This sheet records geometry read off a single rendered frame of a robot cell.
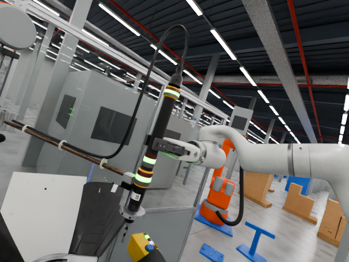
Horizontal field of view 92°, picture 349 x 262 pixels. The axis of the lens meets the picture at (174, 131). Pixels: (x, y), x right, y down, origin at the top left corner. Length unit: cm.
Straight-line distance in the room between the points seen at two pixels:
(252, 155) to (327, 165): 17
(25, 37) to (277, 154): 101
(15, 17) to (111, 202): 78
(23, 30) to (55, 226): 78
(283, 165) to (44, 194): 84
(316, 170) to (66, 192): 87
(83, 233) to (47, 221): 22
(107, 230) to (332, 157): 64
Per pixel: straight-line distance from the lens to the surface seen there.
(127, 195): 51
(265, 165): 55
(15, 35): 97
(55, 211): 87
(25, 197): 86
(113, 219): 66
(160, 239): 190
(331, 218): 780
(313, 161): 53
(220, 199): 431
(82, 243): 67
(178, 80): 48
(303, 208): 955
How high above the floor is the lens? 169
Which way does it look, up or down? 1 degrees up
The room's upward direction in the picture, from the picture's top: 19 degrees clockwise
